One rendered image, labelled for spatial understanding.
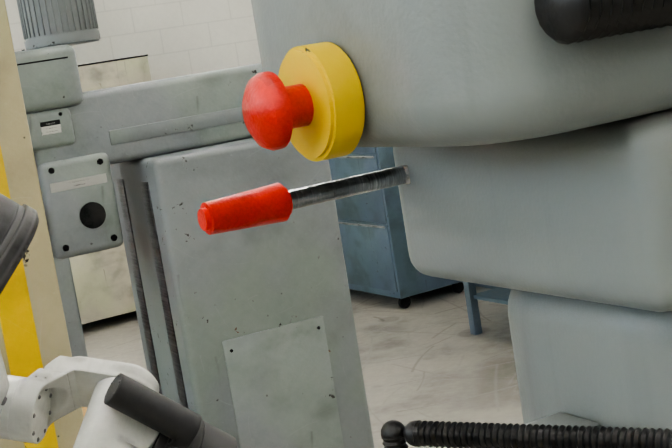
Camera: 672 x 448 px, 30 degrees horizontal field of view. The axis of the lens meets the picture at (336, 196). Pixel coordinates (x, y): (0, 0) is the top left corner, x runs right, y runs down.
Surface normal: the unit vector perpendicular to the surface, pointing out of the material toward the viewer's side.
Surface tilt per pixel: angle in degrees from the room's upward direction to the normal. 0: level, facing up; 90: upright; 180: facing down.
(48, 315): 90
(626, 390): 90
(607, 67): 90
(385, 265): 90
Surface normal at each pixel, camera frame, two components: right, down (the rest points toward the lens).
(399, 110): -0.83, 0.35
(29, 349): 0.48, 0.03
